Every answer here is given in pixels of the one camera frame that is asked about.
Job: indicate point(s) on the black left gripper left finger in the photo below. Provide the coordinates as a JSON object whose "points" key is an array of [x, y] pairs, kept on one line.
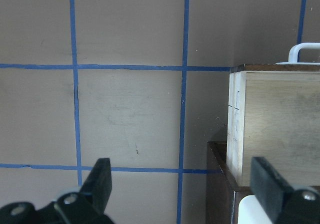
{"points": [[98, 185]]}

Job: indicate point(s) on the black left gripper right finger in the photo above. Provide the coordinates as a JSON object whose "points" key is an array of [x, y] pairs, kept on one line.
{"points": [[270, 188]]}

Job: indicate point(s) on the dark wooden cabinet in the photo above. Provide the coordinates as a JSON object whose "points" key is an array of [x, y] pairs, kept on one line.
{"points": [[223, 194]]}

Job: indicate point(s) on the white plastic tray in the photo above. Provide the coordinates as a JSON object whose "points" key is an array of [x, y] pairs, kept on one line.
{"points": [[251, 212]]}

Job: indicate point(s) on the light wooden drawer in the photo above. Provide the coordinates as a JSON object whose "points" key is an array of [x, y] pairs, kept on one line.
{"points": [[273, 111]]}

